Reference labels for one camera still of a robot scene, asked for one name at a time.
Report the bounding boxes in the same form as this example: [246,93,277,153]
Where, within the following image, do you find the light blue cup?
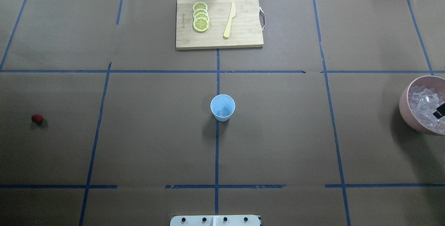
[210,94,236,122]

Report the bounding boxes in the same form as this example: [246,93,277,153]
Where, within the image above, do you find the pile of ice cubes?
[407,85,445,134]

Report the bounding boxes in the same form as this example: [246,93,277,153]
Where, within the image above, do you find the pink bowl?
[399,76,445,136]

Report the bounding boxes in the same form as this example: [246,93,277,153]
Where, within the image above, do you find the bamboo cutting board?
[176,0,264,50]

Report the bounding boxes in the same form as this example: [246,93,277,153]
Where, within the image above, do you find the yellow plastic knife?
[223,2,236,39]

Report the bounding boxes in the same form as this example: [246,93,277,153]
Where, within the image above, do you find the lemon slice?
[194,12,209,22]
[192,2,208,11]
[193,19,210,33]
[193,8,209,19]

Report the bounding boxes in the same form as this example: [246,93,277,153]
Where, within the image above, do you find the red strawberry on table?
[31,114,43,125]

